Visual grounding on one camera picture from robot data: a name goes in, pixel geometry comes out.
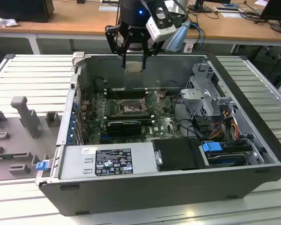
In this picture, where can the black monitor with round base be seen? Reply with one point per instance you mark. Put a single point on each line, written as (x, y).
(274, 9)

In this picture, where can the long wooden desk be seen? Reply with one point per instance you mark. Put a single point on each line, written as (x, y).
(84, 21)

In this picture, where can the black computer box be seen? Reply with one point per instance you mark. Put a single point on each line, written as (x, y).
(21, 10)

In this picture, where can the dark hard disk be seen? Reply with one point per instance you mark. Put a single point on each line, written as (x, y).
(227, 160)

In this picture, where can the black cylindrical component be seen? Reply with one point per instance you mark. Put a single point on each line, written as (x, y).
(98, 84)

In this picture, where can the grey case release latch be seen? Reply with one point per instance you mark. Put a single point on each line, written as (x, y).
(77, 58)

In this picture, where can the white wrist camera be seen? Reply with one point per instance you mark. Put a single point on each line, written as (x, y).
(159, 29)

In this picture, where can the silver topped CPU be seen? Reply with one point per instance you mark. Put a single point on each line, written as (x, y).
(134, 66)

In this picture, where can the grey metal drive cage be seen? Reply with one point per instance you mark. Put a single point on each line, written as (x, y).
(201, 103)

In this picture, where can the grey parts rack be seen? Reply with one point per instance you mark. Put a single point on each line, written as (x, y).
(14, 131)

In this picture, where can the silver metal latch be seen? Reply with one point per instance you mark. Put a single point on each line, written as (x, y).
(158, 159)

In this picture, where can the black monitor with flat stand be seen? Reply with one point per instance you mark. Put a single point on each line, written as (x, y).
(201, 9)

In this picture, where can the black graphics card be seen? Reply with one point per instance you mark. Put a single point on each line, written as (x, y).
(124, 127)

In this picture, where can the short wooden desk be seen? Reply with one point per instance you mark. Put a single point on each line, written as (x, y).
(14, 29)

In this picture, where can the CPU socket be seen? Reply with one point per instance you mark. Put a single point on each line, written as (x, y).
(131, 105)

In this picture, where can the grey power supply unit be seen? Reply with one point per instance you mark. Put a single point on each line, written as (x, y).
(79, 168)

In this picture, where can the white adapter with code label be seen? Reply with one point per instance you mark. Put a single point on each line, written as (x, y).
(188, 48)

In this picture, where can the black open PC case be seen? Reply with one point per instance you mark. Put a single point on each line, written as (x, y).
(131, 197)

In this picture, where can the crumpled white paper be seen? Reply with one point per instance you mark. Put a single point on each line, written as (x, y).
(4, 21)

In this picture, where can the green RAM stick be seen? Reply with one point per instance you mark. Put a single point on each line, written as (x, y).
(2, 156)

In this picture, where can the blue card retainer clip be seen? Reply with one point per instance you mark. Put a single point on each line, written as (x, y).
(72, 123)
(75, 107)
(71, 137)

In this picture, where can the metal disk bay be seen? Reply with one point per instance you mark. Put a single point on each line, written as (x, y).
(255, 157)

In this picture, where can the coin cell battery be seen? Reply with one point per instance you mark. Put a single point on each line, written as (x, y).
(162, 93)

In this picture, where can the blue disk carrier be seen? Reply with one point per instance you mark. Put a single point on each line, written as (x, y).
(210, 147)

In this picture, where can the black plastic shroud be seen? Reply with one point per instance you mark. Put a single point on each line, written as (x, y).
(178, 154)

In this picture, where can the blue case latch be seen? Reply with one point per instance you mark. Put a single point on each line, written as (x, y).
(42, 166)

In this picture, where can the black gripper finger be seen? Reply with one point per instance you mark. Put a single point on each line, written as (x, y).
(110, 37)
(144, 54)

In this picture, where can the green motherboard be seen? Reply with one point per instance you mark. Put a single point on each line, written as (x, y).
(159, 122)

